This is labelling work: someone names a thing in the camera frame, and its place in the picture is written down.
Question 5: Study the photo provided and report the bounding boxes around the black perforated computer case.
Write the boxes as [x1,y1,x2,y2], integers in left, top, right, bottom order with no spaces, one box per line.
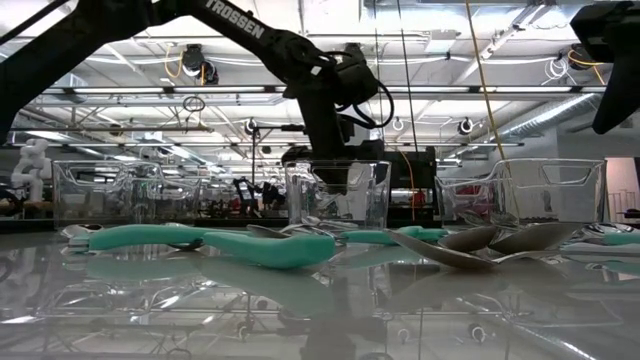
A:
[372,147,441,227]

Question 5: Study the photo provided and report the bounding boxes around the yellow cable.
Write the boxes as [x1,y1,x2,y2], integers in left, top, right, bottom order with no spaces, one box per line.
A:
[464,0,521,221]

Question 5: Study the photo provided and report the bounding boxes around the silver ventilation duct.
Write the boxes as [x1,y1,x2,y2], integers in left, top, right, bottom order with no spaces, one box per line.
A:
[492,92,601,144]

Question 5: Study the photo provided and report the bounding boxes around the clear plastic bin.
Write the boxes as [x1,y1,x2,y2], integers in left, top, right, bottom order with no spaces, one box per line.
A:
[52,159,202,227]
[434,158,609,230]
[284,159,394,232]

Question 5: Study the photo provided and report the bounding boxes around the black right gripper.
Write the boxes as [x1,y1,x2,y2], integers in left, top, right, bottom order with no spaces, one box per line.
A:
[569,0,640,136]

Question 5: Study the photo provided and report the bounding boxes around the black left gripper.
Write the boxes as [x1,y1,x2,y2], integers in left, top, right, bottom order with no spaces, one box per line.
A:
[282,89,387,196]

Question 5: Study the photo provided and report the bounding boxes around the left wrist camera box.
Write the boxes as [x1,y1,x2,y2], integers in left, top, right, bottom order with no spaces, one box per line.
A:
[333,43,381,107]

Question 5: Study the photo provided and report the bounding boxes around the ceiling light strip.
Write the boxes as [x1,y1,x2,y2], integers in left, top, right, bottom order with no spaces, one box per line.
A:
[42,85,609,96]

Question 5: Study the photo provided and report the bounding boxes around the black stand frame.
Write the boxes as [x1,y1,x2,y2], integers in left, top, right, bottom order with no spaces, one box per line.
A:
[251,123,306,194]

